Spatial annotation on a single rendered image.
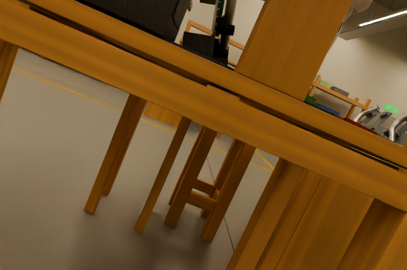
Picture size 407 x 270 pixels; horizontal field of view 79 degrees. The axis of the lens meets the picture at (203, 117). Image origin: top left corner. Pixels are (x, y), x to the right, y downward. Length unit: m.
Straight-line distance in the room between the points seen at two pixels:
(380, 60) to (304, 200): 7.13
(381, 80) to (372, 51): 0.83
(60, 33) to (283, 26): 0.41
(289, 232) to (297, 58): 1.09
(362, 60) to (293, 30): 7.49
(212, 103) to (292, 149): 0.18
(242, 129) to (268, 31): 0.19
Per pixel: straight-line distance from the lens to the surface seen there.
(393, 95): 8.62
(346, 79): 7.73
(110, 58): 0.50
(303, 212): 1.42
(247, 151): 1.44
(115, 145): 1.32
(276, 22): 0.51
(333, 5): 0.55
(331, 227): 1.49
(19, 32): 0.58
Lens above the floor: 0.83
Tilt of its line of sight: 6 degrees down
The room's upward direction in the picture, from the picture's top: 24 degrees clockwise
